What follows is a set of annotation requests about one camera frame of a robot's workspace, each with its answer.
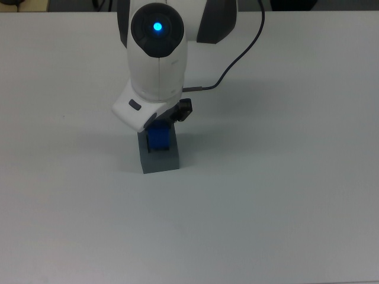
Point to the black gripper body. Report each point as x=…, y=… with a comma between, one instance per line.
x=181, y=112

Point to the blue block with knob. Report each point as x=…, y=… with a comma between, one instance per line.
x=159, y=139

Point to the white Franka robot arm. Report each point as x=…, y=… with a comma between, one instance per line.
x=157, y=68

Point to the grey hollow cuboid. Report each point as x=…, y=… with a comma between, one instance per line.
x=161, y=162

